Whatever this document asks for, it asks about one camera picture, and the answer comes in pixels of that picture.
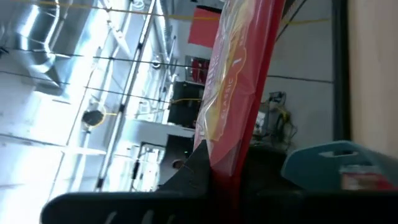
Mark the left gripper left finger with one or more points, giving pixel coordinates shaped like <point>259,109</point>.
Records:
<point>196,177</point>

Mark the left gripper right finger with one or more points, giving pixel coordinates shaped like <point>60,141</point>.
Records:
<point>264,174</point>

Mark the red popcorn bag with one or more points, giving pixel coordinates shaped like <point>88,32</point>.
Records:
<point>236,77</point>
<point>360,180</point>

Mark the person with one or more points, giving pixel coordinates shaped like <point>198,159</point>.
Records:
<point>178,164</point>

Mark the teal plastic basket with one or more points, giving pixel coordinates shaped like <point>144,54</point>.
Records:
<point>311,168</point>

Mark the black monitor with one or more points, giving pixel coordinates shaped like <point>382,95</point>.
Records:
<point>185,109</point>

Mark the red stacked bins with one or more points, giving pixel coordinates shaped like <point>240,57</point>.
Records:
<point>199,70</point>

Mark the black ceiling spotlight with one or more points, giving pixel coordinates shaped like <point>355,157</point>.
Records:
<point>155,63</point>

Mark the orange panel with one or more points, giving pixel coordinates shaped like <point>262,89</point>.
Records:
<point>202,31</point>

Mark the black aluminium table frame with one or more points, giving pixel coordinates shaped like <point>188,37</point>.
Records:
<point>340,77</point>

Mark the silver air duct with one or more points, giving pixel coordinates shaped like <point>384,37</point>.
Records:
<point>37,31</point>

